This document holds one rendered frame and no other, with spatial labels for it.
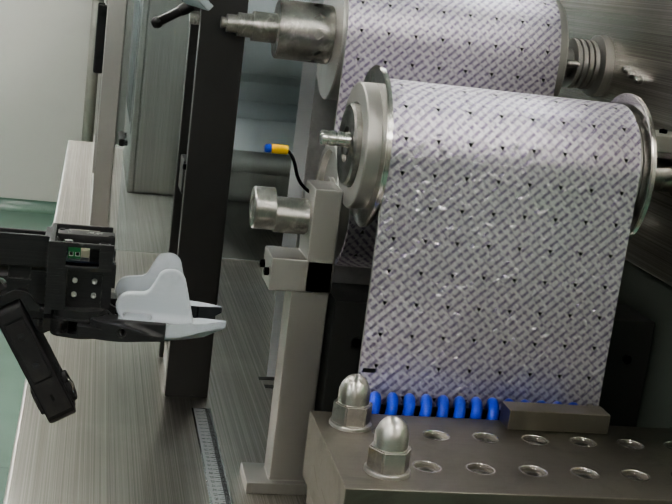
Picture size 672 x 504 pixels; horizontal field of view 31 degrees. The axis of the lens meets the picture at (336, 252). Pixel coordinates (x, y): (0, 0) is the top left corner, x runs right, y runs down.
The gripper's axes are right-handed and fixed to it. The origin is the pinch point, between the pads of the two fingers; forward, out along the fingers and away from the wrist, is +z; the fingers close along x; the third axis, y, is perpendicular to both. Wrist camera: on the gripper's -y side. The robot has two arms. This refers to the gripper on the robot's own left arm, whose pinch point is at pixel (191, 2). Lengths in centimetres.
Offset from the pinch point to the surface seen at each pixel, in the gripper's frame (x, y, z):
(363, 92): 0.0, 5.5, 16.0
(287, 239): 37.2, -10.5, 31.1
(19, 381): 281, -119, 70
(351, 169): -1.3, 0.0, 19.9
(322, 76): 28.4, 5.6, 17.9
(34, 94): 552, -79, 19
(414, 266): -4.3, -1.9, 29.5
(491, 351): -4.4, -2.2, 40.7
